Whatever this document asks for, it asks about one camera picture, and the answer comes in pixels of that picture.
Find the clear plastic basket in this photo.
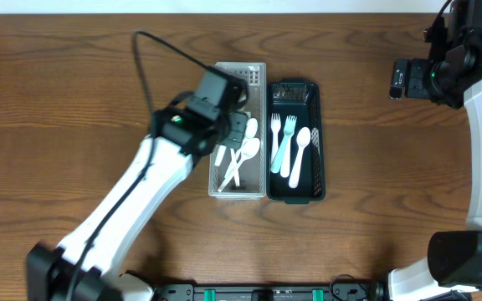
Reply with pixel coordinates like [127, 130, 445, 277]
[208, 62, 268, 200]

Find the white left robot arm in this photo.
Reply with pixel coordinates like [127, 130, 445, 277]
[26, 105, 249, 300]

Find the dark green plastic basket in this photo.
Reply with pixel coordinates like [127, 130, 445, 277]
[266, 78, 326, 204]

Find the white plastic fork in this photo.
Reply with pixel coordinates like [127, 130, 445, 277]
[279, 115, 297, 178]
[270, 113, 281, 161]
[270, 119, 293, 173]

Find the white plastic spoon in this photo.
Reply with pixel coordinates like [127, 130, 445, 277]
[229, 118, 258, 186]
[288, 127, 310, 188]
[218, 138, 260, 192]
[214, 145, 227, 166]

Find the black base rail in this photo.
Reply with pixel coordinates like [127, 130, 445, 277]
[152, 274, 389, 301]

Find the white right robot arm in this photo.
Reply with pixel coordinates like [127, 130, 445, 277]
[387, 33, 482, 300]

